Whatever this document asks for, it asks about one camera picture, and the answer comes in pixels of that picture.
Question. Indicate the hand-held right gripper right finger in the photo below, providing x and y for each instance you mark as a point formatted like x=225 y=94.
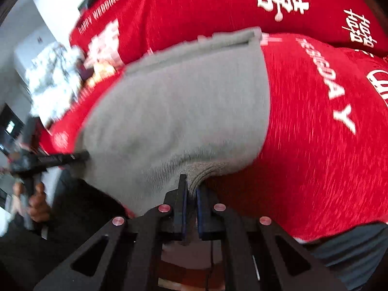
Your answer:
x=201 y=215

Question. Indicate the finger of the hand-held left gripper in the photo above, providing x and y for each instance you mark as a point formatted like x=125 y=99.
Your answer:
x=60 y=158

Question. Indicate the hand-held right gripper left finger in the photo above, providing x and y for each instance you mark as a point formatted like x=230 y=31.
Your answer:
x=180 y=212

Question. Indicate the grey knit sweater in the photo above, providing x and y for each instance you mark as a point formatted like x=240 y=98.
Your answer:
x=175 y=112

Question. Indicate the person's left hand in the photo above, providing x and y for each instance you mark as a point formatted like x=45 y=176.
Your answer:
x=41 y=206

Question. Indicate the black cabinet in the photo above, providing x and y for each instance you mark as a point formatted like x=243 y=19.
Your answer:
x=9 y=124

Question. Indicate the person's dark grey trousers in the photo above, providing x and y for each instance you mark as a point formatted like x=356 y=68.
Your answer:
x=348 y=248

